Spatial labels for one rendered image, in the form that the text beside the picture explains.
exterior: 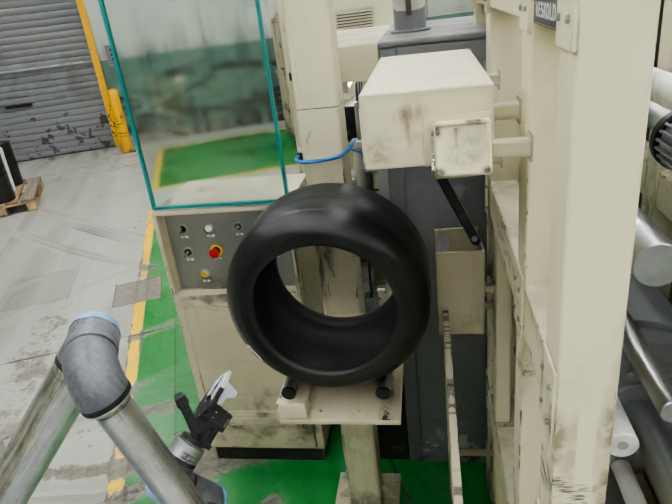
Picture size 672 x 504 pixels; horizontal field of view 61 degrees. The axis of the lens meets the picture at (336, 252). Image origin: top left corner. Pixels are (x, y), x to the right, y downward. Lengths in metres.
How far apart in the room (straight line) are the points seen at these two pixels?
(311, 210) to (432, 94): 0.52
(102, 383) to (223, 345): 1.23
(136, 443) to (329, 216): 0.70
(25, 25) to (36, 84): 0.88
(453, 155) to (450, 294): 0.90
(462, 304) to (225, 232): 0.98
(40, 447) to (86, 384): 0.29
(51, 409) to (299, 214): 0.74
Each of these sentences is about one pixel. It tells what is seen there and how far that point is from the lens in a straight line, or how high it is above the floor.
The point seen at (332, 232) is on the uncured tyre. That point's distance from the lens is 1.45.
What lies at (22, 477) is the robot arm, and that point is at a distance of 1.64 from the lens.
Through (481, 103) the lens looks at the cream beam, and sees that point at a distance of 1.10.
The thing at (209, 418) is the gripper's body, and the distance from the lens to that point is 1.67.
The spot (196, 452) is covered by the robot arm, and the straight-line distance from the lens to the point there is 1.68.
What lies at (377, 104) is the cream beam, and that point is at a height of 1.76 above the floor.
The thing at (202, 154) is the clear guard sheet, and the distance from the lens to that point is 2.20.
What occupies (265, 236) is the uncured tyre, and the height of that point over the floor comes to 1.40.
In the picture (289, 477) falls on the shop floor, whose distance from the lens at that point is 2.79.
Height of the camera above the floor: 1.96
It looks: 24 degrees down
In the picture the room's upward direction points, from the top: 7 degrees counter-clockwise
